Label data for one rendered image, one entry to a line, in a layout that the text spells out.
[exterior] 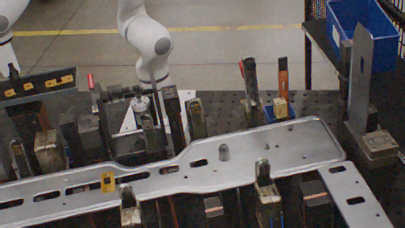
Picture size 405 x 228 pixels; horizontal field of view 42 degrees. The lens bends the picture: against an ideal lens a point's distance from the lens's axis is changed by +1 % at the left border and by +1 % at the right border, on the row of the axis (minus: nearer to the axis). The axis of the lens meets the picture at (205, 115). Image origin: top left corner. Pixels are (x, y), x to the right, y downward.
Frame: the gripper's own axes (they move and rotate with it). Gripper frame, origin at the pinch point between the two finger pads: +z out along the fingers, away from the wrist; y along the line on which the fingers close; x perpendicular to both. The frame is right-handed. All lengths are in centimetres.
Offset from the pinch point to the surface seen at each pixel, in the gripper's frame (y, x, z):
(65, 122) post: 16.7, 7.6, 8.7
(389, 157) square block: 79, 76, 16
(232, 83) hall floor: -114, 139, 119
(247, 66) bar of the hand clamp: 42, 58, -2
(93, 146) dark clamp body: 22.5, 12.5, 16.6
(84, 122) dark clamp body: 17.4, 12.9, 10.8
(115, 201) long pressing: 46, 9, 19
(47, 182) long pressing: 27.3, -4.1, 18.4
